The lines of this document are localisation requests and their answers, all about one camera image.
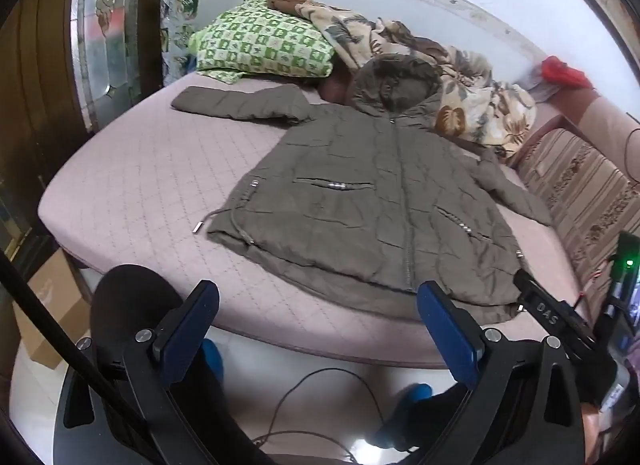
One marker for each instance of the red cloth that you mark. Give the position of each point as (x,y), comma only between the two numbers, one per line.
(562,70)

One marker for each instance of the cardboard box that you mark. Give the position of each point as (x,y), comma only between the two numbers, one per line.
(52,305)

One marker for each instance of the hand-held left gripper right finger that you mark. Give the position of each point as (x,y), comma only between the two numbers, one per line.
(450,340)

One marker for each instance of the pink quilted bed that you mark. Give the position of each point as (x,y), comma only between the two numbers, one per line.
(165,205)

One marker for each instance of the olive quilted hooded jacket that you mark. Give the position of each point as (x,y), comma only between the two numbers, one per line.
(370,185)

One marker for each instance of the frosted glass door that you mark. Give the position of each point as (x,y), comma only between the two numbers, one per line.
(107,30)

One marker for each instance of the grey cloth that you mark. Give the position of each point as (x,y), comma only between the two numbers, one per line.
(542,87)

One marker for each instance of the green checkered pillow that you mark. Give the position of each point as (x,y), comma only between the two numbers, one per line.
(260,40)

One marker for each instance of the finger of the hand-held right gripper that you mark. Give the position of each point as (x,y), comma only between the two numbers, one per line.
(550,307)

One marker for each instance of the blue slipper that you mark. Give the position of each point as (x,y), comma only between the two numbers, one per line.
(212,357)
(400,415)

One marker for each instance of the pink padded headboard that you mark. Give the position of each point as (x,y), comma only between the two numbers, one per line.
(605,115)

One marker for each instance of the striped beige cushion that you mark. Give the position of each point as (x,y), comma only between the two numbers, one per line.
(580,180)

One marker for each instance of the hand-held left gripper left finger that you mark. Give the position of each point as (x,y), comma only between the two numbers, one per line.
(187,335)

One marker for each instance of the beige leaf print blanket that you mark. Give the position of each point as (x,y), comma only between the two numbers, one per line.
(450,90)

